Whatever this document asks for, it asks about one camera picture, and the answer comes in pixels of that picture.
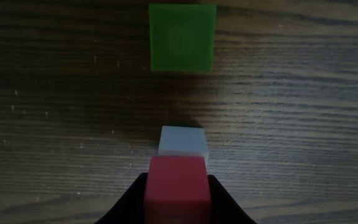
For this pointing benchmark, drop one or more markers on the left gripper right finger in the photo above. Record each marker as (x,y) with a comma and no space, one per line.
(225,208)

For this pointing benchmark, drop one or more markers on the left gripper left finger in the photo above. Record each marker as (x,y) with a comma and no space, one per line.
(129,208)

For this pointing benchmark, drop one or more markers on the pink cube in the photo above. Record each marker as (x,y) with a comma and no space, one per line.
(177,189)

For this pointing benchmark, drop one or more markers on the white cube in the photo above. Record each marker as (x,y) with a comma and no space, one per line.
(182,140)

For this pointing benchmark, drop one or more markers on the green cube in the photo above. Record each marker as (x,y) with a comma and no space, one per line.
(182,39)

